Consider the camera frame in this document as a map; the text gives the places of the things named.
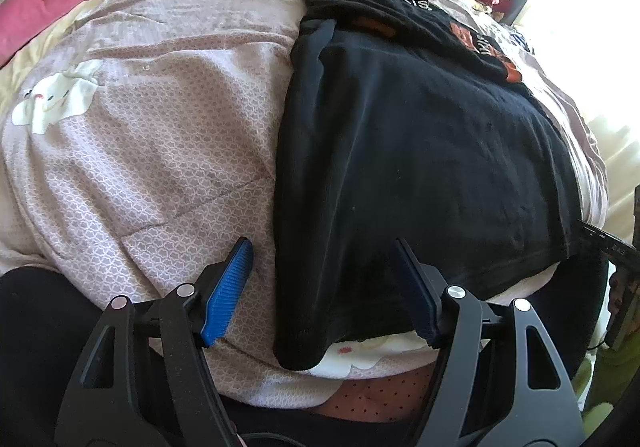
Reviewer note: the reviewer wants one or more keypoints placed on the person's dark clothing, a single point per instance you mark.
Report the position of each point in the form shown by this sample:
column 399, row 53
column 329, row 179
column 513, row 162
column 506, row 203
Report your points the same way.
column 35, row 327

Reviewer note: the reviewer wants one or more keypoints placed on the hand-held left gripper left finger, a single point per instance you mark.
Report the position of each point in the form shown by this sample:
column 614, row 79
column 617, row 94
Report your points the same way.
column 227, row 297

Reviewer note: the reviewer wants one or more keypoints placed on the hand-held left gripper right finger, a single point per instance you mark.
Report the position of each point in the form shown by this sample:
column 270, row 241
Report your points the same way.
column 420, row 297

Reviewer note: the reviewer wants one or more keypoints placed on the person's pink dotted clothing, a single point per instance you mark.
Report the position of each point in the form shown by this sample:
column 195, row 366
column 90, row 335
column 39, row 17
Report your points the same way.
column 380, row 392

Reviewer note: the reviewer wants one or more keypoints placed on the black t-shirt with print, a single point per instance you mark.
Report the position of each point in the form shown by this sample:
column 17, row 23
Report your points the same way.
column 425, row 152

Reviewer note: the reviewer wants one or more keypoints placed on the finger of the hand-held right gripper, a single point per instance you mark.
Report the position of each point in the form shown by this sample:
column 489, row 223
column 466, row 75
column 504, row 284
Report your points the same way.
column 602, row 238

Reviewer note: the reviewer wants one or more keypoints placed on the black storage box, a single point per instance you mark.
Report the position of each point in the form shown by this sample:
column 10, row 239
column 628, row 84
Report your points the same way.
column 515, row 4

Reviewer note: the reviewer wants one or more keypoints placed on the yellow-green cloth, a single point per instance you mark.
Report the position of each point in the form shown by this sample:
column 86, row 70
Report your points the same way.
column 612, row 367

